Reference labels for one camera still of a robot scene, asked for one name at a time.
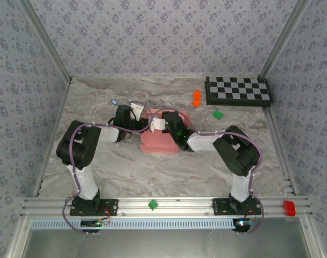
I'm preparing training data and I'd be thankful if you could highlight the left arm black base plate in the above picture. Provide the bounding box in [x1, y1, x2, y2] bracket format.
[69, 198, 118, 217]

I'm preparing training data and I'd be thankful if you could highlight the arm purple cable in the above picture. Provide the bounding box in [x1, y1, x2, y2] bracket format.
[150, 109, 264, 235]
[62, 101, 160, 235]

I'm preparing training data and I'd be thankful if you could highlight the wide aluminium mounting rail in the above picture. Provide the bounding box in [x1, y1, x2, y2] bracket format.
[20, 196, 314, 218]

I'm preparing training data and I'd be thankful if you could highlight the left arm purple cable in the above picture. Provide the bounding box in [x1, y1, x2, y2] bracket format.
[62, 101, 160, 235]

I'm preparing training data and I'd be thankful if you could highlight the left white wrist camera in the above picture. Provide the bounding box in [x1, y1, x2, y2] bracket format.
[129, 101, 145, 121]

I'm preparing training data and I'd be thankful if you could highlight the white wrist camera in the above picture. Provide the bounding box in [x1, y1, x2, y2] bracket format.
[148, 117, 167, 133]
[129, 101, 145, 121]

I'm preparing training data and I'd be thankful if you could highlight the black grey checkerboard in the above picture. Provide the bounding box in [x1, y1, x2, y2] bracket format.
[205, 76, 273, 108]

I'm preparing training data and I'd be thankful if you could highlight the aluminium upright frame post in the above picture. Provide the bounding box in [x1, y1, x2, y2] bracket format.
[259, 0, 314, 79]
[18, 0, 73, 83]

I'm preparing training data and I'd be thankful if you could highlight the aluminium frame leg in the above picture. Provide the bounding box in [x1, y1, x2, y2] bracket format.
[6, 216, 32, 258]
[299, 216, 325, 258]

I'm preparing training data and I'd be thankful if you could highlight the pink paper box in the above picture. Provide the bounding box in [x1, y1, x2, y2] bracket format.
[139, 109, 193, 154]

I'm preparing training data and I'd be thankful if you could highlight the slotted blue cable duct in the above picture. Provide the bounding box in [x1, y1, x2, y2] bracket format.
[31, 218, 238, 231]

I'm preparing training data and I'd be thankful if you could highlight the aluminium table end rail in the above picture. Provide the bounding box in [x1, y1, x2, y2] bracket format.
[71, 74, 261, 80]

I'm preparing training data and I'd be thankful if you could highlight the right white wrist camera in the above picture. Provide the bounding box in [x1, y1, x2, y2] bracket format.
[148, 117, 167, 133]

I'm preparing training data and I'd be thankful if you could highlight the grey metal shelf sheet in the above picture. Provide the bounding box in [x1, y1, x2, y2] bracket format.
[23, 228, 312, 258]

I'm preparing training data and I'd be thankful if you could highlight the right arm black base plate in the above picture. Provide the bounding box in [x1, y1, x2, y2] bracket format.
[212, 198, 262, 217]

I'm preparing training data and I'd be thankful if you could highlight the red block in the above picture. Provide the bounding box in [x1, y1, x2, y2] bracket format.
[283, 200, 297, 217]

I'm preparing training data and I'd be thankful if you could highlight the orange plastic toy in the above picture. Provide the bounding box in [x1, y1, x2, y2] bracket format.
[191, 90, 202, 108]

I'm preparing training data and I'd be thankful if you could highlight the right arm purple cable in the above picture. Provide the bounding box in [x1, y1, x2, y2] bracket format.
[150, 109, 264, 235]

